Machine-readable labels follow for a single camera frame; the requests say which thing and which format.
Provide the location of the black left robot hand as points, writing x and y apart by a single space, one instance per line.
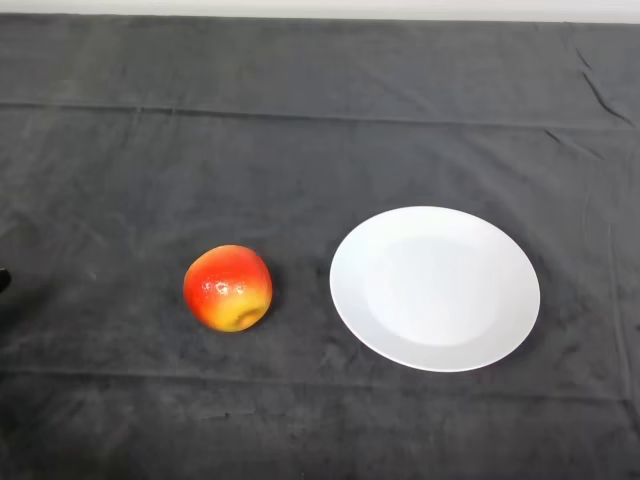
4 280

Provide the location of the red yellow apple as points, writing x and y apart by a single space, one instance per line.
225 280

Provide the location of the white round plate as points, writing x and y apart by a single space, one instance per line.
435 290

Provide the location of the black table cloth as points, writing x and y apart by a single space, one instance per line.
320 125

